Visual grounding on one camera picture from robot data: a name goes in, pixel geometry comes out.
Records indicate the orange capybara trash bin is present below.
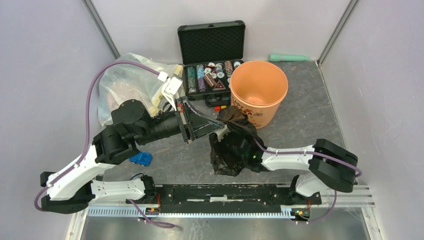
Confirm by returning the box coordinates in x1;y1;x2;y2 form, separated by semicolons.
229;60;289;129

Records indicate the black trash bag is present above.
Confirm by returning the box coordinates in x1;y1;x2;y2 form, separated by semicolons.
209;106;265;177

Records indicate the red triangle dealer button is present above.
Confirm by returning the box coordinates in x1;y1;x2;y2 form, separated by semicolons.
212;80;227;91

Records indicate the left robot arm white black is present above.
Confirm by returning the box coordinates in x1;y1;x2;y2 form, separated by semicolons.
34;97;226;214

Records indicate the black poker chip case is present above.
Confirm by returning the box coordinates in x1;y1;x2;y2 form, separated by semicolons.
177;20;246;107

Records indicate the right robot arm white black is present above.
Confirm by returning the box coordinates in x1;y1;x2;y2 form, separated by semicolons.
242;138;363;204

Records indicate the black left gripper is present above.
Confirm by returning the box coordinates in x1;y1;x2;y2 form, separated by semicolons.
135;97;226;146

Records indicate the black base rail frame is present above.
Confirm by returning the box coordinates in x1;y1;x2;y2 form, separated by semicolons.
66;183;375;221

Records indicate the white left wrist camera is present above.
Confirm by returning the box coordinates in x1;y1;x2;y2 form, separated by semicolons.
157;71;183;111

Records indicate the blue small object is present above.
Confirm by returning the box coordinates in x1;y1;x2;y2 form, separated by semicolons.
129;152;153;167

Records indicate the translucent yellowish plastic bag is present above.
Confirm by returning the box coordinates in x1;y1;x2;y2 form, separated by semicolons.
97;64;167;127

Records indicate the mint green handle tool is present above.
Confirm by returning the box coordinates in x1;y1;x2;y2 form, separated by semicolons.
268;53;310;62

